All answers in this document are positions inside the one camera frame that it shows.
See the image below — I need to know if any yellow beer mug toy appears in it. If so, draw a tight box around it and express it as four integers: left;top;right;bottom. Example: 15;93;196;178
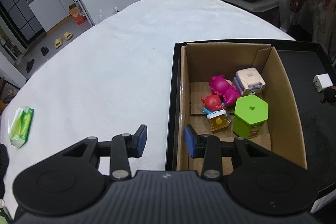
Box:
206;109;232;133

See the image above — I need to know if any blue smurf figurine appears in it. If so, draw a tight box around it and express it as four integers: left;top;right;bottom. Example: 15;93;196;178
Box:
201;94;224;114

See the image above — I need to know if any green hexagonal container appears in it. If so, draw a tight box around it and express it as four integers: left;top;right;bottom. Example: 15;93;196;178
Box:
232;95;269;139

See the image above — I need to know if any brown cardboard box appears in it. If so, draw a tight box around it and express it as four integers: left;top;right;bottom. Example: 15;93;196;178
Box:
177;43;307;171

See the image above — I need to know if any magenta doll figurine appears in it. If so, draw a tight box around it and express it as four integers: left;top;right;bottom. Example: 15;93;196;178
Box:
209;75;241;106

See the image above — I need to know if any purple cube toy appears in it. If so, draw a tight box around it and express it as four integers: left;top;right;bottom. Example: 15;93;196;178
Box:
233;67;266;96

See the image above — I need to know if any white blanket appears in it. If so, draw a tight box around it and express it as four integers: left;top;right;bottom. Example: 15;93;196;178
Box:
1;0;289;214

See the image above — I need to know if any green tissue pack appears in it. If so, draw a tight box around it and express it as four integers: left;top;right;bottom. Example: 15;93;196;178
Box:
8;106;34;148

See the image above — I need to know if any yellow slipper left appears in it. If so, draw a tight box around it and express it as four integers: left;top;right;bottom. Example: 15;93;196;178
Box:
55;38;63;49

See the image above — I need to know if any yellow slipper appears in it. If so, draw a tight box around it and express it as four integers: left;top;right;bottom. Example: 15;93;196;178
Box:
63;32;74;41
55;38;63;49

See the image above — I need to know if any black shallow tray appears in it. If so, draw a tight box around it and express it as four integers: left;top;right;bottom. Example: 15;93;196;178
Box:
166;39;335;197

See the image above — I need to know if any black slipper far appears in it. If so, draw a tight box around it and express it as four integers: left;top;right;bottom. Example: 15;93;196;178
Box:
26;59;35;73

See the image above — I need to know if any black slipper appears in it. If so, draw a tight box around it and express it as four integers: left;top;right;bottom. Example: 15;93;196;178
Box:
26;59;35;73
41;46;50;56

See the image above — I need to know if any yellow slipper right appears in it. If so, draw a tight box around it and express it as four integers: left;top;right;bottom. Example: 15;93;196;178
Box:
63;32;74;41

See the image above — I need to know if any white rectangular block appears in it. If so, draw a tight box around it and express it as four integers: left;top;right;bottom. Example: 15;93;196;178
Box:
313;73;333;93

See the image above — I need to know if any brown haired small figurine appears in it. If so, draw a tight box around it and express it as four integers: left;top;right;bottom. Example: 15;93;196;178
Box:
320;86;336;106

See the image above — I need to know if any orange carton box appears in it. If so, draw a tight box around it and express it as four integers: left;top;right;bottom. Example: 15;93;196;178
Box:
69;3;86;25

